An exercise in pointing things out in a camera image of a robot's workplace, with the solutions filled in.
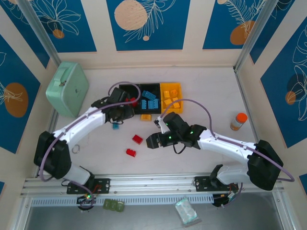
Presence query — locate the yellow plastic bin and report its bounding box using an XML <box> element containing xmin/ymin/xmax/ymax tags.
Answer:
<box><xmin>160</xmin><ymin>82</ymin><xmax>184</xmax><ymax>115</ymax></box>

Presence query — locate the black plastic bin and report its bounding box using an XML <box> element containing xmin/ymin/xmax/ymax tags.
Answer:
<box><xmin>118</xmin><ymin>82</ymin><xmax>142</xmax><ymax>115</ymax></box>
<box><xmin>140</xmin><ymin>82</ymin><xmax>162</xmax><ymax>115</ymax></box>

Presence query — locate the mint green carry case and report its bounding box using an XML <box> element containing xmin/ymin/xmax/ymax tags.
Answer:
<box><xmin>45</xmin><ymin>61</ymin><xmax>90</xmax><ymax>118</ymax></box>

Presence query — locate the orange capped bottle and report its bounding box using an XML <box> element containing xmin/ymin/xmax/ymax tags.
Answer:
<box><xmin>230</xmin><ymin>113</ymin><xmax>248</xmax><ymax>131</ymax></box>

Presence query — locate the clear plastic packet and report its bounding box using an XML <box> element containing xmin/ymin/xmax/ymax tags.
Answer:
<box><xmin>174</xmin><ymin>195</ymin><xmax>202</xmax><ymax>226</ymax></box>

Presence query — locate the small circuit board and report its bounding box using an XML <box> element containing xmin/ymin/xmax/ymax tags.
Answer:
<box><xmin>76</xmin><ymin>193</ymin><xmax>98</xmax><ymax>212</ymax></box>

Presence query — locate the green segmented pad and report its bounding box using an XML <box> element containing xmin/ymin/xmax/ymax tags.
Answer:
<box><xmin>103</xmin><ymin>198</ymin><xmax>126</xmax><ymax>213</ymax></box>

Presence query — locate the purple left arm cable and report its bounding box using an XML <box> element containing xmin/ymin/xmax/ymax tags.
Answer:
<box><xmin>39</xmin><ymin>82</ymin><xmax>142</xmax><ymax>209</ymax></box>

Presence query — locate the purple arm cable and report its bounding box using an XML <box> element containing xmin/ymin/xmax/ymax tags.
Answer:
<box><xmin>39</xmin><ymin>82</ymin><xmax>142</xmax><ymax>209</ymax></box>
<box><xmin>160</xmin><ymin>99</ymin><xmax>295</xmax><ymax>209</ymax></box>

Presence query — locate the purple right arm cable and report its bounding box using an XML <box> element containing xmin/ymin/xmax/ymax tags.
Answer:
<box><xmin>160</xmin><ymin>99</ymin><xmax>295</xmax><ymax>209</ymax></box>

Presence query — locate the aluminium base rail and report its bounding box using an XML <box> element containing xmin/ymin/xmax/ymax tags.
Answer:
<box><xmin>20</xmin><ymin>172</ymin><xmax>287</xmax><ymax>198</ymax></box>

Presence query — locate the white slotted cable duct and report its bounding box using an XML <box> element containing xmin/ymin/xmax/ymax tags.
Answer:
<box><xmin>30</xmin><ymin>194</ymin><xmax>214</xmax><ymax>207</ymax></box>

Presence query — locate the aluminium frame post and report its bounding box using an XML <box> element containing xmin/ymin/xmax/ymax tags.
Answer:
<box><xmin>232</xmin><ymin>0</ymin><xmax>283</xmax><ymax>73</ymax></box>
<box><xmin>16</xmin><ymin>0</ymin><xmax>62</xmax><ymax>70</ymax></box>

